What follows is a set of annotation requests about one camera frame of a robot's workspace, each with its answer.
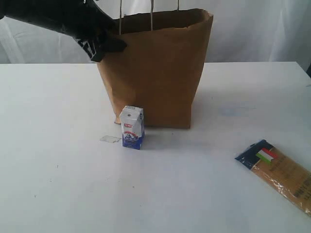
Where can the brown paper shopping bag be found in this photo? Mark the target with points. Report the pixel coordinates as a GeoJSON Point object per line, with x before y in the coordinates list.
{"type": "Point", "coordinates": [161, 66]}

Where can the small blue white milk carton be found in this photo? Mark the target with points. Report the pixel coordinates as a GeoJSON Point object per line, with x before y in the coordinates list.
{"type": "Point", "coordinates": [132, 126]}

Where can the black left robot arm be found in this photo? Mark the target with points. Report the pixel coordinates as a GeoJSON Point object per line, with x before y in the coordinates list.
{"type": "Point", "coordinates": [34, 12]}

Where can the white backdrop curtain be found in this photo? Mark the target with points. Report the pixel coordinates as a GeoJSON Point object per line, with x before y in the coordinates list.
{"type": "Point", "coordinates": [242, 31]}

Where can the spaghetti packet with Italian flag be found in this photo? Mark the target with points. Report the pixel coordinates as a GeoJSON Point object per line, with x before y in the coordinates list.
{"type": "Point", "coordinates": [283, 174]}

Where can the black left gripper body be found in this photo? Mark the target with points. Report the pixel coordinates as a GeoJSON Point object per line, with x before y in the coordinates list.
{"type": "Point", "coordinates": [81, 19]}

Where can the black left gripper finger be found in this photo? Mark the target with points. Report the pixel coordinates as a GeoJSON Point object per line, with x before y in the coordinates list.
{"type": "Point", "coordinates": [109, 43]}
{"type": "Point", "coordinates": [94, 48]}

